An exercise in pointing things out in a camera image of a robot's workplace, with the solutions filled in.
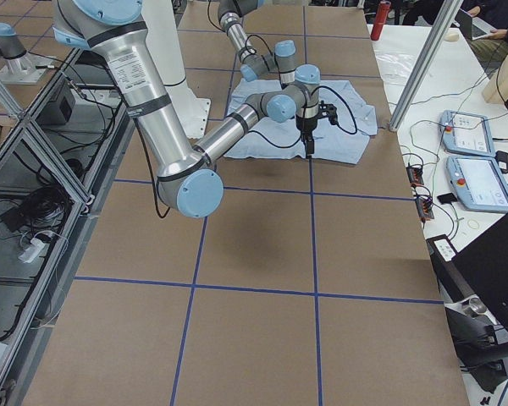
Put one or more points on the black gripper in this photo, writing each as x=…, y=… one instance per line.
x=306, y=126

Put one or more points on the blue teach pendant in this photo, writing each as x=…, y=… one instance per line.
x=466, y=133
x=478, y=183

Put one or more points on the clear plastic bag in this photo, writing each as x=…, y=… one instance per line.
x=395, y=67

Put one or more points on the grey aluminium frame post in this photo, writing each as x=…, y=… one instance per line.
x=430, y=47

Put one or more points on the light blue button shirt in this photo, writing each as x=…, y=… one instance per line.
x=344, y=142

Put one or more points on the white camera column base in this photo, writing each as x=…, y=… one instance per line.
x=163, y=45

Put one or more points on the seated person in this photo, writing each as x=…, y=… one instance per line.
x=491, y=50

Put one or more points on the near blue teach pendant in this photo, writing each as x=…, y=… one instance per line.
x=478, y=183

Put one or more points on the black laptop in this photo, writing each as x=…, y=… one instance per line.
x=481, y=268

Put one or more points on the red cylinder bottle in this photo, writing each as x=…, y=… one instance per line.
x=380, y=19

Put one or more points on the far blue teach pendant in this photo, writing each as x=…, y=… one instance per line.
x=466, y=133

